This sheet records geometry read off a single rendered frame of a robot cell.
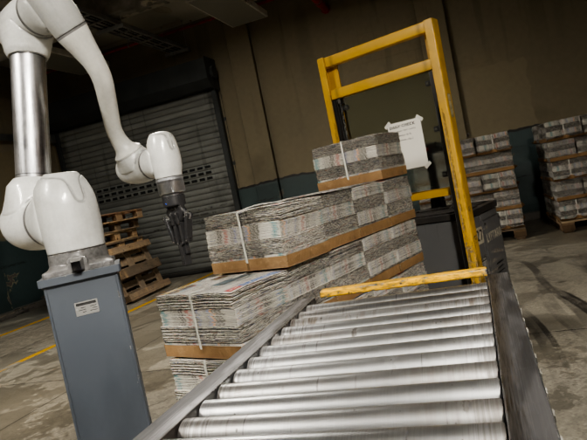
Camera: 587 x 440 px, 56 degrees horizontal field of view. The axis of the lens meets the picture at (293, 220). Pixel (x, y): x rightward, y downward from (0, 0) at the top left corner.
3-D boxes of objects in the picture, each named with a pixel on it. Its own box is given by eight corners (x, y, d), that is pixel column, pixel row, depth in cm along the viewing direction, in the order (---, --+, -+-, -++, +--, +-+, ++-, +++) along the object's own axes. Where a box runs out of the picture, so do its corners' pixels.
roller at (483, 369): (226, 407, 97) (220, 380, 96) (510, 387, 82) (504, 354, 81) (213, 420, 92) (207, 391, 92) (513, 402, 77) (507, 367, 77)
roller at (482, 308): (281, 325, 127) (273, 331, 123) (495, 299, 112) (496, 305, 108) (285, 347, 127) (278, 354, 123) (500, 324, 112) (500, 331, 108)
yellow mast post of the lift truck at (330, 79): (370, 338, 346) (315, 59, 337) (377, 333, 354) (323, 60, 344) (383, 338, 341) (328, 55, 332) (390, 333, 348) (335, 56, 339)
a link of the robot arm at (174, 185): (170, 179, 191) (174, 195, 191) (149, 182, 183) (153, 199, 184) (188, 174, 185) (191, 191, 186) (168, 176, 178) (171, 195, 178)
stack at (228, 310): (199, 519, 200) (151, 295, 196) (356, 388, 294) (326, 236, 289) (283, 542, 177) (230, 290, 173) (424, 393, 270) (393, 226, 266)
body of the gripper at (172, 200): (189, 191, 185) (195, 218, 186) (172, 195, 190) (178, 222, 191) (172, 194, 179) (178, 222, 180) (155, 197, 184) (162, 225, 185)
